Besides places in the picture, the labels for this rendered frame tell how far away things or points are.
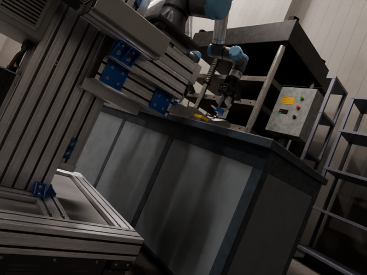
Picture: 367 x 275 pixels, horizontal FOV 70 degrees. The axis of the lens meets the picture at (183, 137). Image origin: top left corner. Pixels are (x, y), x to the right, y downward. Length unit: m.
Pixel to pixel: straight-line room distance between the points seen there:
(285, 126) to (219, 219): 1.21
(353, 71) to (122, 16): 4.34
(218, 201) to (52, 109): 0.80
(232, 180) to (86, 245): 0.65
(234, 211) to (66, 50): 0.94
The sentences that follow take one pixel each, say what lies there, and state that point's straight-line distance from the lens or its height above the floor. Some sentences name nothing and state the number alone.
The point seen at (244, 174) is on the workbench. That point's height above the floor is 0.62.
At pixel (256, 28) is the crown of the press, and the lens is 2.75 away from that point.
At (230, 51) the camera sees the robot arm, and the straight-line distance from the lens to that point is 1.58.
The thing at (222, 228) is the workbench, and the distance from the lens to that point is 1.22.
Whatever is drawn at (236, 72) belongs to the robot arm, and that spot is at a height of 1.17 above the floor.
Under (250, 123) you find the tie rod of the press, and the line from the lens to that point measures 2.25.
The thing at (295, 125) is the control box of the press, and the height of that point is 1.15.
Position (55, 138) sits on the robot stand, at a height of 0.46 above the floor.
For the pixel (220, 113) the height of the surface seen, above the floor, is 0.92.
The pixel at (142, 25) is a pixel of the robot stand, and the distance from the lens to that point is 0.92.
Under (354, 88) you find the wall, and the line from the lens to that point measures 4.77.
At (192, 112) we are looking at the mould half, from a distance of 1.60.
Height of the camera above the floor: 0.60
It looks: 4 degrees up
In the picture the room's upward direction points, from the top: 23 degrees clockwise
